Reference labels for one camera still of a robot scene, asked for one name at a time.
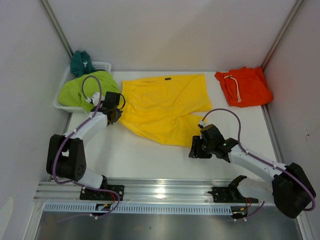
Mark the white slotted cable duct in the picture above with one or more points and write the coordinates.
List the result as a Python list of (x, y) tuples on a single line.
[(123, 208)]

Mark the white plastic bin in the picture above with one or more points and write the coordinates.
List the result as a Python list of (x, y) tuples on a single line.
[(68, 76)]

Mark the lime green shorts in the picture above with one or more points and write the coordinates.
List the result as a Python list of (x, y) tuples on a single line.
[(71, 92)]

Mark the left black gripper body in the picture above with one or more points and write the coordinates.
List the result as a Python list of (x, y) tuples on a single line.
[(118, 115)]

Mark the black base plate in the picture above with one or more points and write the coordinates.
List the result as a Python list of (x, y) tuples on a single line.
[(225, 194), (95, 195)]

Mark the white shorts drawstring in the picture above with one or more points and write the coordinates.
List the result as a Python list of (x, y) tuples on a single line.
[(239, 100)]

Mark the aluminium mounting rail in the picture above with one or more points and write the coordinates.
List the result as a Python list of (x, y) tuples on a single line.
[(137, 191)]

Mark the teal shorts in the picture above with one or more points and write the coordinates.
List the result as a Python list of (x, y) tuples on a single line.
[(81, 64)]

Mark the orange shorts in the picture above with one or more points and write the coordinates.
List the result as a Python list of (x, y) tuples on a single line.
[(253, 87)]

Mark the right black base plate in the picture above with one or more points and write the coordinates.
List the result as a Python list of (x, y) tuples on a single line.
[(225, 194)]

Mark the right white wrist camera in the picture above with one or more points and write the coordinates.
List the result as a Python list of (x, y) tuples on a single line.
[(202, 124)]

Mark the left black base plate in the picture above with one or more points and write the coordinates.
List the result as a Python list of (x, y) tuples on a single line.
[(95, 195)]

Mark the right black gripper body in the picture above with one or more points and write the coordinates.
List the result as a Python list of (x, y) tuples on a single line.
[(201, 148)]

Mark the yellow shorts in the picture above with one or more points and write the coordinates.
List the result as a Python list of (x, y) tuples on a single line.
[(165, 109)]

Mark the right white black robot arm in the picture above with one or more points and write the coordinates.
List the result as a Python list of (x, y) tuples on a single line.
[(285, 186)]

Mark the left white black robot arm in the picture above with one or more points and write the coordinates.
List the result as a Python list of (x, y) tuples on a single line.
[(66, 158)]

